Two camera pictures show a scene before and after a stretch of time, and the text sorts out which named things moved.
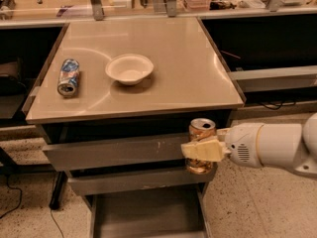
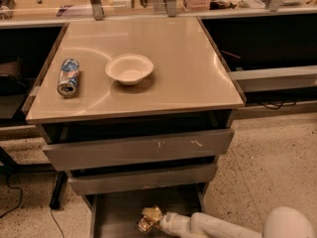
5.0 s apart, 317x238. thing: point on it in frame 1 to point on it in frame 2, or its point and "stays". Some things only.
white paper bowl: [129, 68] stays
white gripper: [243, 144] to [168, 223]
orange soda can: [200, 129] to [144, 223]
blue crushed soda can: [68, 78] stays
